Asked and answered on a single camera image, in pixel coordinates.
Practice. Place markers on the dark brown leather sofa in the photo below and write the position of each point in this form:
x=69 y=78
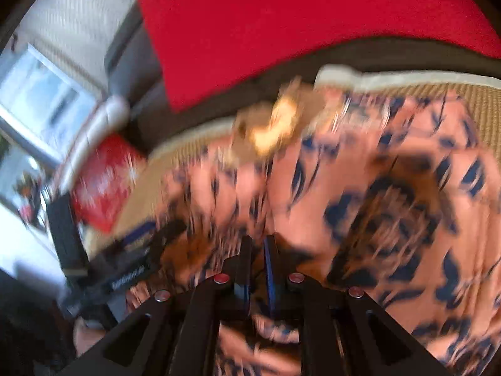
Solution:
x=134 y=72

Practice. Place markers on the silver floor air conditioner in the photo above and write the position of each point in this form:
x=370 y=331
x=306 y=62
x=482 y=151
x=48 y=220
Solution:
x=42 y=106

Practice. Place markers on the red knit blanket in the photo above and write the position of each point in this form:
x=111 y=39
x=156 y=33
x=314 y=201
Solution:
x=206 y=46

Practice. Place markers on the beige dotted curtain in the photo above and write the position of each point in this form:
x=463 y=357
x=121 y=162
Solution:
x=75 y=36

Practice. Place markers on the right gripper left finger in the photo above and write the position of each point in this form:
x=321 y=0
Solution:
x=174 y=335

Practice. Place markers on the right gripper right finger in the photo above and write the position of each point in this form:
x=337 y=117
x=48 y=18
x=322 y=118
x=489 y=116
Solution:
x=340 y=332

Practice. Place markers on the red gift box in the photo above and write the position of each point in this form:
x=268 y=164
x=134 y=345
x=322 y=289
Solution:
x=106 y=180

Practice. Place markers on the orange black floral garment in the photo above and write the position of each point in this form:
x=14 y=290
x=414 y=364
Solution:
x=421 y=236

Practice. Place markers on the woven bamboo sofa mat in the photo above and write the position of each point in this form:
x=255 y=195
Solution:
x=340 y=120

